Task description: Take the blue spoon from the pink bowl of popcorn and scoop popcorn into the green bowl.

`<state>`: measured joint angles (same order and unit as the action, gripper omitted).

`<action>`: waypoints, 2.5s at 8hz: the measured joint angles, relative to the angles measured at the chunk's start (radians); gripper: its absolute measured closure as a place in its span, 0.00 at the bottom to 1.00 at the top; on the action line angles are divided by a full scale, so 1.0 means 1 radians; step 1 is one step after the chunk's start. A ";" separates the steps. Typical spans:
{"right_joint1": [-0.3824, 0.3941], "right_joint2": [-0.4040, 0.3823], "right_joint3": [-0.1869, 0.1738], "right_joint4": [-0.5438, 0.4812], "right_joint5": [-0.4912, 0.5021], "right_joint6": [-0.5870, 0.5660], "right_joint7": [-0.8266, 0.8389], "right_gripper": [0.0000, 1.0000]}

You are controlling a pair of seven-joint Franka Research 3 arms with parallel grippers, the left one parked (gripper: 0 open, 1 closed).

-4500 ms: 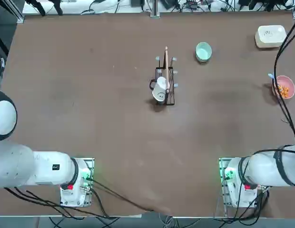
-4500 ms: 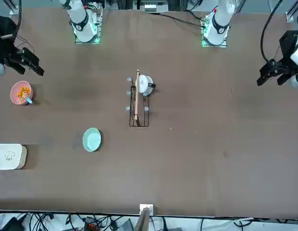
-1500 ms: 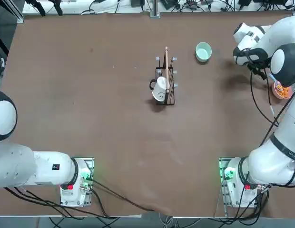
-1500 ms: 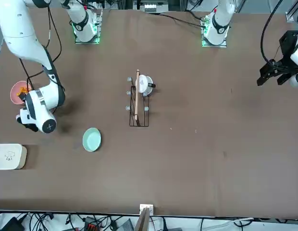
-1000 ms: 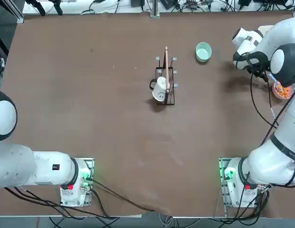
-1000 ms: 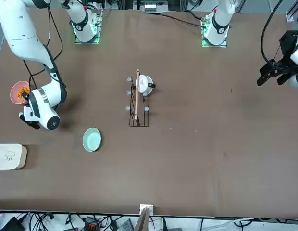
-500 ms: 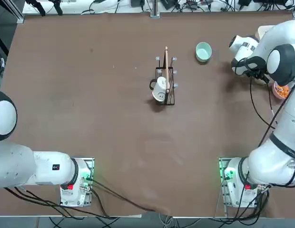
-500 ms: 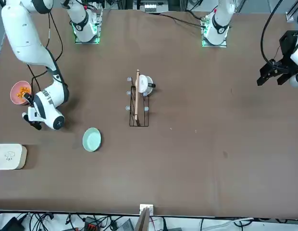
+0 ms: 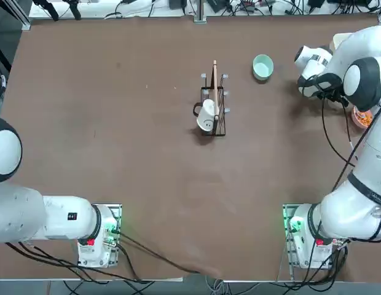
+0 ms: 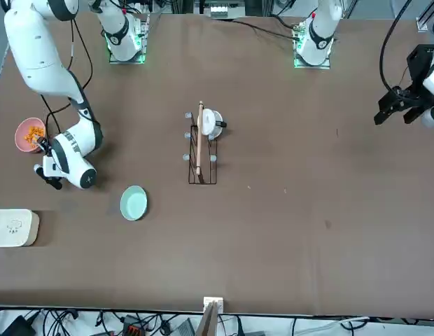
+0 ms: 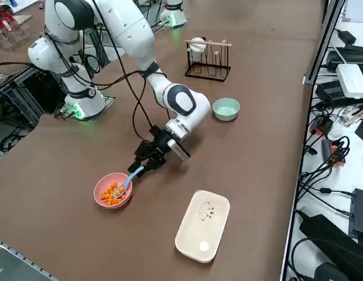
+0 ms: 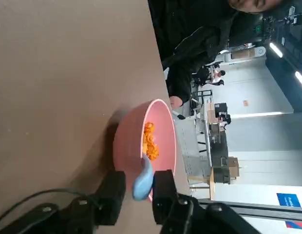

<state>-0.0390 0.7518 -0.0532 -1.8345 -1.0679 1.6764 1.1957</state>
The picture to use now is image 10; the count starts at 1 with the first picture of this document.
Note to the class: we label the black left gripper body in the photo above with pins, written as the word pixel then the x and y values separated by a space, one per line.
pixel 420 66

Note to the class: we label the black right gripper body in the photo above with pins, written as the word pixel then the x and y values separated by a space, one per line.
pixel 45 145

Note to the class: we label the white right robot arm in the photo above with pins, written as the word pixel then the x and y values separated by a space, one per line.
pixel 38 52

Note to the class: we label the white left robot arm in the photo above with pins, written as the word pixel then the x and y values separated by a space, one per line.
pixel 316 38

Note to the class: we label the orange popcorn heap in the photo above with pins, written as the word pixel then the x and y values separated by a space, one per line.
pixel 33 134

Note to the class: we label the pink bowl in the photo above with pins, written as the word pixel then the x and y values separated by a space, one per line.
pixel 22 140

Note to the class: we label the green bowl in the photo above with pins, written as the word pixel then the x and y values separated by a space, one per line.
pixel 133 204

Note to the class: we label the cream rectangular tray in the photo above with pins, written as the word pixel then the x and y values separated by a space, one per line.
pixel 10 238

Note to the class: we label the white cup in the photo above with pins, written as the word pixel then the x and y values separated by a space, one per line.
pixel 211 122

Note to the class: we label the black power brick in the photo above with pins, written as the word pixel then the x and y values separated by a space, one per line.
pixel 17 327

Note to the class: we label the black orange power strip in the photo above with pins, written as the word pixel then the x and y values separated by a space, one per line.
pixel 133 327

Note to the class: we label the aluminium frame post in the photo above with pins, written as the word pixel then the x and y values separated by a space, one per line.
pixel 208 325

